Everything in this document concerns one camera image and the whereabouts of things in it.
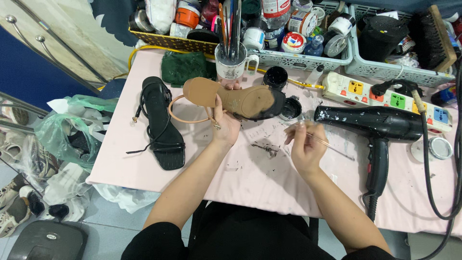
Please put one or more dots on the person's left hand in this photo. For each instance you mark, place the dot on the person's left hand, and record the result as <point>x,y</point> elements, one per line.
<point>227,126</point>

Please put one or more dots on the person's right hand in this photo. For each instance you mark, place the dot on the person's right hand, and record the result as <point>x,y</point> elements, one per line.
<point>308,151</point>

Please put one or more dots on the person's right fingers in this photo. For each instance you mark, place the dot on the person's right fingers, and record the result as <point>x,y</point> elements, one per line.
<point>301,131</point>

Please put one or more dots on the thin paintbrush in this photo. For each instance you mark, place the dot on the thin paintbrush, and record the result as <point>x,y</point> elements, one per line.
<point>335,150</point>

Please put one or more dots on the tan heeled sandal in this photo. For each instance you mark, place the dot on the tan heeled sandal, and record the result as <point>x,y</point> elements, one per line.
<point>249,103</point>

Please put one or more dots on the black paint jar lid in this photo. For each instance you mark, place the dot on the black paint jar lid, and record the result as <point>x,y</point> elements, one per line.
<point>290,109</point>

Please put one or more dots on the small white squeeze bottle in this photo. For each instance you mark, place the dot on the small white squeeze bottle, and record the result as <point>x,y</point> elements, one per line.
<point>316,75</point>

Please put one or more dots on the pink table cover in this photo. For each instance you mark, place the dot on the pink table cover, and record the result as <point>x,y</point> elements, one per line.
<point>260,173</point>

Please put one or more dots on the open black paint jar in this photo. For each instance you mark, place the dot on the open black paint jar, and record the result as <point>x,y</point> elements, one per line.
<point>275,77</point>

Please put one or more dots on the black hair dryer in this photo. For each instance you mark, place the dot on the black hair dryer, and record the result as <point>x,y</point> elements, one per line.
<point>371,122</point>

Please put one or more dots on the pale basket of paint jars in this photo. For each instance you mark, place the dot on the pale basket of paint jars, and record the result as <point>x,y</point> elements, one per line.
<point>299,39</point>

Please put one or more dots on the white mug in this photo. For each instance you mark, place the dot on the white mug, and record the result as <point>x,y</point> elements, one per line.
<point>231,68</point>

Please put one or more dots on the white multicolour power strip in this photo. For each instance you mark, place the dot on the white multicolour power strip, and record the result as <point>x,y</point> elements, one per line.
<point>397,103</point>

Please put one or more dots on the black plug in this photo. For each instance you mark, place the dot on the black plug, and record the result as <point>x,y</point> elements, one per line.
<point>393,87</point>

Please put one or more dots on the pale basket of brushes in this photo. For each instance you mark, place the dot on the pale basket of brushes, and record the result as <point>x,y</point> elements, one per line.
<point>389,68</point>

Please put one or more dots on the bunch of paintbrushes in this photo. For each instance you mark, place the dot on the bunch of paintbrushes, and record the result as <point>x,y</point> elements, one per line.
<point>230,29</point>

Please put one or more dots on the person's black clothing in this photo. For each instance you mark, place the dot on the person's black clothing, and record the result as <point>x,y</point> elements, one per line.
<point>234,238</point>

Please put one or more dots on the green cloth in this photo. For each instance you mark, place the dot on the green cloth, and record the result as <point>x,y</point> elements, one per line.
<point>184,68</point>

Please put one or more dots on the wooden black bristle brush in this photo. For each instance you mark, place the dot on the wooden black bristle brush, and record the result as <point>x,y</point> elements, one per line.
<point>433,39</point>

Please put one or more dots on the yellow woven basket of supplies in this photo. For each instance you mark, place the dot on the yellow woven basket of supplies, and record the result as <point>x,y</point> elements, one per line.
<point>169,32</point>

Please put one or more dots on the white plastic bag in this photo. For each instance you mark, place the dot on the white plastic bag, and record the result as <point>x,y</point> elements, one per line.
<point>126,196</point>

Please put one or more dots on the dark blue patterned cloth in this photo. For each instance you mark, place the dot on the dark blue patterned cloth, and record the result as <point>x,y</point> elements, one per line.
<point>112,18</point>

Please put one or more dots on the green plastic bag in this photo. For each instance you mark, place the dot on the green plastic bag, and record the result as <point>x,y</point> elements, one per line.
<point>61,137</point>

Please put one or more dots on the heap of shoes and bags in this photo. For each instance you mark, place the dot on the heap of shoes and bags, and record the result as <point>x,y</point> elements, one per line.
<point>32,187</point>

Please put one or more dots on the grey floor scale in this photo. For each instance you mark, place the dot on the grey floor scale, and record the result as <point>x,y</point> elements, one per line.
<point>47,242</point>

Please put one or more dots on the metal rail rack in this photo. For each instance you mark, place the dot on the metal rail rack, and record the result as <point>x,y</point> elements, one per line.
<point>54,39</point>

